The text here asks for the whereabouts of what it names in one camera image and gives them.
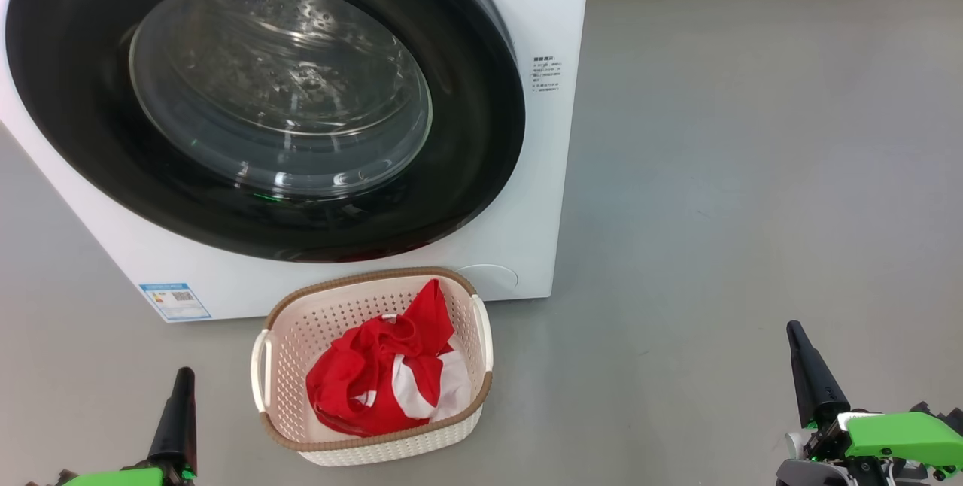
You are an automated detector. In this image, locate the round white filter cover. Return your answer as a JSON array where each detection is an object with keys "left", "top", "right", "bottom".
[{"left": 457, "top": 264, "right": 520, "bottom": 299}]

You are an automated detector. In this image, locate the blue energy label sticker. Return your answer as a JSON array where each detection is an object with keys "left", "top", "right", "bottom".
[{"left": 138, "top": 282, "right": 212, "bottom": 321}]

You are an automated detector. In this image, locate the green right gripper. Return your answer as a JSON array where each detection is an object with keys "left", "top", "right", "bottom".
[{"left": 775, "top": 320, "right": 963, "bottom": 486}]

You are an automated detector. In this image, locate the black round glass washer door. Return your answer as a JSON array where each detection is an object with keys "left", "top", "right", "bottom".
[{"left": 4, "top": 0, "right": 526, "bottom": 263}]

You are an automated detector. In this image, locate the white front-load washing machine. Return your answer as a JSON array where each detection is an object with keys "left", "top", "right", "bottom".
[{"left": 0, "top": 0, "right": 594, "bottom": 323}]

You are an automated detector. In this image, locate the red and white garment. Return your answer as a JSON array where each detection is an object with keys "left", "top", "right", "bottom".
[{"left": 305, "top": 279, "right": 473, "bottom": 438}]

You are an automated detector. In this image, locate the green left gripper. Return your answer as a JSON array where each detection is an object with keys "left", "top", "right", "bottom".
[{"left": 26, "top": 367, "right": 199, "bottom": 486}]

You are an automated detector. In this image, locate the cream perforated laundry basket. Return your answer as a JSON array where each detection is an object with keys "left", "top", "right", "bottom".
[{"left": 251, "top": 266, "right": 494, "bottom": 467}]

